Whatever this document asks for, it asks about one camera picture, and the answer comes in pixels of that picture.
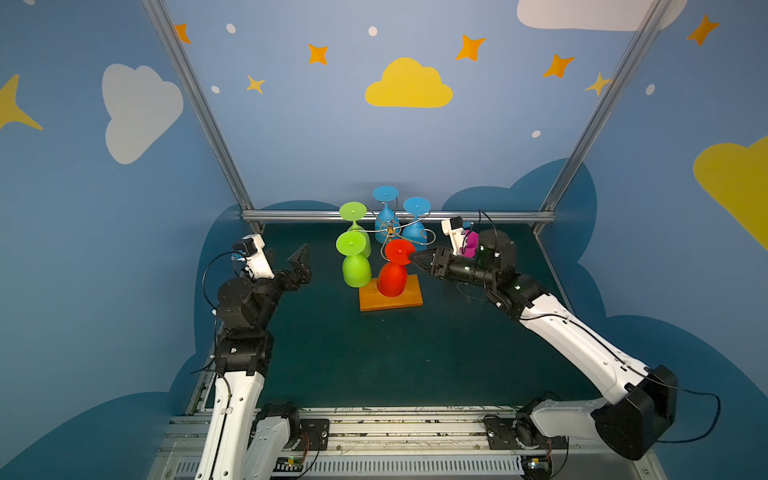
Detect right blue wine glass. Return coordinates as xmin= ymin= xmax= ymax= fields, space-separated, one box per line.
xmin=401 ymin=197 xmax=431 ymax=251

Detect horizontal aluminium back rail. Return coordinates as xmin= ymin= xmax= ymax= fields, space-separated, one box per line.
xmin=241 ymin=209 xmax=556 ymax=224

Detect gold wire glass rack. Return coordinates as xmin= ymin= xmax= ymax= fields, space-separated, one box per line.
xmin=368 ymin=202 xmax=435 ymax=258

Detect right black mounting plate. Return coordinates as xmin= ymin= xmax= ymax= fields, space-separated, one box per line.
xmin=483 ymin=415 xmax=568 ymax=450

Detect left aluminium corner post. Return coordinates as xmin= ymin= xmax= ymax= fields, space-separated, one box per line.
xmin=142 ymin=0 xmax=263 ymax=233

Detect black mounting plate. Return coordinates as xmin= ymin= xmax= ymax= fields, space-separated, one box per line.
xmin=289 ymin=419 xmax=330 ymax=451
xmin=483 ymin=415 xmax=568 ymax=450

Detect back green wine glass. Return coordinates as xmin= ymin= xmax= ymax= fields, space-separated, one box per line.
xmin=339 ymin=201 xmax=371 ymax=258

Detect aluminium corner post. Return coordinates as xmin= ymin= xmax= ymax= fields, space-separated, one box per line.
xmin=142 ymin=0 xmax=263 ymax=233
xmin=532 ymin=0 xmax=673 ymax=237

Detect blue wine glass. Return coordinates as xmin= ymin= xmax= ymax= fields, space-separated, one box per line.
xmin=401 ymin=197 xmax=431 ymax=251
xmin=372 ymin=186 xmax=400 ymax=245

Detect orange wooden rack base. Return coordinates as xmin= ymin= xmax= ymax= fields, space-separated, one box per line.
xmin=359 ymin=274 xmax=423 ymax=312

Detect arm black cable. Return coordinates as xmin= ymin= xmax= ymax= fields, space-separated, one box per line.
xmin=518 ymin=209 xmax=722 ymax=446
xmin=190 ymin=250 xmax=247 ymax=376

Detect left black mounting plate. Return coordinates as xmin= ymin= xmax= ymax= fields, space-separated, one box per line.
xmin=289 ymin=419 xmax=330 ymax=451

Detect red wine glass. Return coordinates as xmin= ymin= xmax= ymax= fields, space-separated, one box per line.
xmin=377 ymin=239 xmax=415 ymax=298

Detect aluminium front base rails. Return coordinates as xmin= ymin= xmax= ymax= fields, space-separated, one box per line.
xmin=146 ymin=405 xmax=667 ymax=480

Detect left blue wine glass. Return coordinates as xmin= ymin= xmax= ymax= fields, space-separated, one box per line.
xmin=372 ymin=186 xmax=400 ymax=245

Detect front green wine glass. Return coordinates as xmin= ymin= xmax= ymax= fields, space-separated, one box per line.
xmin=336 ymin=230 xmax=372 ymax=288

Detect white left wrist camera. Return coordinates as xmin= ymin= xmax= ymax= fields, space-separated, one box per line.
xmin=232 ymin=234 xmax=275 ymax=281

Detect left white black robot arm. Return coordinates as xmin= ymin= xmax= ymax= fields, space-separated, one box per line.
xmin=195 ymin=234 xmax=312 ymax=479

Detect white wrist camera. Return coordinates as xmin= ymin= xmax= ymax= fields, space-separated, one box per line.
xmin=232 ymin=234 xmax=275 ymax=281
xmin=440 ymin=216 xmax=469 ymax=257

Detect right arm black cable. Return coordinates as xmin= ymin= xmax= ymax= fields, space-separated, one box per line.
xmin=518 ymin=209 xmax=722 ymax=446

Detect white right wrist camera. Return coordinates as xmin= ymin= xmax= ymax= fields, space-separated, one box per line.
xmin=440 ymin=216 xmax=469 ymax=257

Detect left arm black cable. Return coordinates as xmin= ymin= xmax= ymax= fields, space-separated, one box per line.
xmin=190 ymin=250 xmax=247 ymax=376

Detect pink wine glass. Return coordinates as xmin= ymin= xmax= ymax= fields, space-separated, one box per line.
xmin=460 ymin=222 xmax=479 ymax=258

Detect green wine glass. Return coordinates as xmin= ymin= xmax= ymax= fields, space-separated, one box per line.
xmin=339 ymin=201 xmax=371 ymax=258
xmin=336 ymin=230 xmax=372 ymax=288

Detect right aluminium corner post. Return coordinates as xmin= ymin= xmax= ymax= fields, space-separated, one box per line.
xmin=532 ymin=0 xmax=673 ymax=237

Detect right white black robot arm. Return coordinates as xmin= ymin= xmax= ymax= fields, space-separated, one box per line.
xmin=409 ymin=230 xmax=678 ymax=460

